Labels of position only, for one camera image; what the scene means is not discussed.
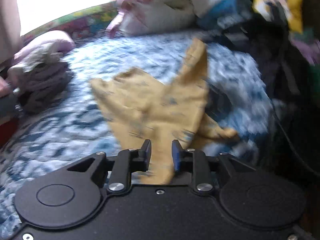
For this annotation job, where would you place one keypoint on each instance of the teal blue blanket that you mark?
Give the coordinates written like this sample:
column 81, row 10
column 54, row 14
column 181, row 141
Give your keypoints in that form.
column 226, row 14

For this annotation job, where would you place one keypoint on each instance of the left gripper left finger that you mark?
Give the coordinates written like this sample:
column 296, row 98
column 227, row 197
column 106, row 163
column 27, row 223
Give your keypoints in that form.
column 126, row 163

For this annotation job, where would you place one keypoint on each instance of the yellow cartoon cushion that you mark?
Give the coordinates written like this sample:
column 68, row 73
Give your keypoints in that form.
column 292, row 10

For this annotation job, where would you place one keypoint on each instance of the grey window curtain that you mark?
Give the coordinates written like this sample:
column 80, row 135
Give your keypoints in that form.
column 10, row 31

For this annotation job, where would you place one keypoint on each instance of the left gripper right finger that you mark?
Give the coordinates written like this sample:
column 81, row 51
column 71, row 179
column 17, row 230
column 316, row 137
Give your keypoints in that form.
column 195, row 162

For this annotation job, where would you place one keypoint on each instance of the cream pink rolled duvet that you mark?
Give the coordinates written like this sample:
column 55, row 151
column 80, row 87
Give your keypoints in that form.
column 143, row 17

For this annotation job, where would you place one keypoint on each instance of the mustard yellow printed garment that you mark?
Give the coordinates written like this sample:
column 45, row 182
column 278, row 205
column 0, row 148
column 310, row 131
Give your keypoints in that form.
column 139, row 107

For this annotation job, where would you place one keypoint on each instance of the green patterned pillow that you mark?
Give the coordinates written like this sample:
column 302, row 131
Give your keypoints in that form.
column 307, row 44

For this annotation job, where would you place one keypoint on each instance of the lilac grey clothes pile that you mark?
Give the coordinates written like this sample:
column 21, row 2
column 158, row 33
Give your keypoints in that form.
column 39, row 78

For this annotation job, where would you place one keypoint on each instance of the colourful alphabet bed bumper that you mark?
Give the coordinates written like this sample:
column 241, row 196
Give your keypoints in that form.
column 78, row 24

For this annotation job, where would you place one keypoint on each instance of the purple pillow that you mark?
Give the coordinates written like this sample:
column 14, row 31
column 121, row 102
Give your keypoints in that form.
column 60, row 40

